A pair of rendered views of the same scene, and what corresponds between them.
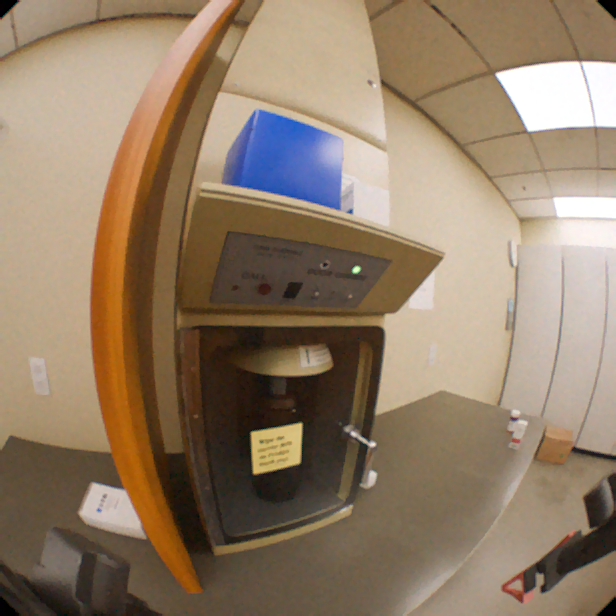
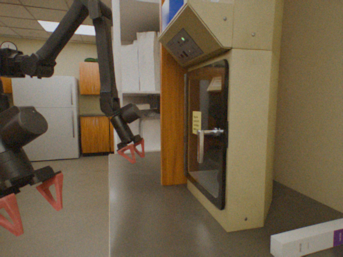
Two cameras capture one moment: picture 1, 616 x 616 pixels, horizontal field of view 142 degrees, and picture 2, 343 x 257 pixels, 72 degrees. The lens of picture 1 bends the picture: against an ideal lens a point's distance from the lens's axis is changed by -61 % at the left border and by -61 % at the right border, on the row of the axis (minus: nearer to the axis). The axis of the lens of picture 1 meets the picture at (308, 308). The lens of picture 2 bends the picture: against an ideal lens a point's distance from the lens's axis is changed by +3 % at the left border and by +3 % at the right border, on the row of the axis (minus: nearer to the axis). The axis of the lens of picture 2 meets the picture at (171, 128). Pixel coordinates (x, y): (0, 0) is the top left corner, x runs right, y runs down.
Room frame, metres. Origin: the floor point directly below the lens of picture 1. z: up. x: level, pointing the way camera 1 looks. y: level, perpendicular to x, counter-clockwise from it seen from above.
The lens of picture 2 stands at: (0.44, -0.72, 1.28)
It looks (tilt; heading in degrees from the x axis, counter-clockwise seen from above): 7 degrees down; 106
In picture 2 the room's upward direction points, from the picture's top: straight up
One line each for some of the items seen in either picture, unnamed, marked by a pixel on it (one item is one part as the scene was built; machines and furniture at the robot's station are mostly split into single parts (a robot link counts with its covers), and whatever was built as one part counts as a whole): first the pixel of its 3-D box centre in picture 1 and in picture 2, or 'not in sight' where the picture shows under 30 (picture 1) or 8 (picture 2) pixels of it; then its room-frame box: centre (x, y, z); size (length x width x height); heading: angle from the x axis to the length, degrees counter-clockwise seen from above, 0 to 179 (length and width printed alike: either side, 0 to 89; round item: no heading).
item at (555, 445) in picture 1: (555, 444); not in sight; (1.31, -2.61, 0.14); 0.41 x 0.33 x 0.29; 37
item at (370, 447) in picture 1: (360, 458); (206, 145); (0.37, -0.11, 1.17); 0.05 x 0.03 x 0.10; 31
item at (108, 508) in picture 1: (116, 510); not in sight; (0.27, 0.38, 0.96); 0.16 x 0.12 x 0.04; 110
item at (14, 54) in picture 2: not in sight; (20, 63); (-0.50, 0.13, 1.45); 0.09 x 0.08 x 0.12; 91
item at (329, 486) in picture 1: (296, 455); (201, 130); (0.34, 0.00, 1.19); 0.30 x 0.01 x 0.40; 121
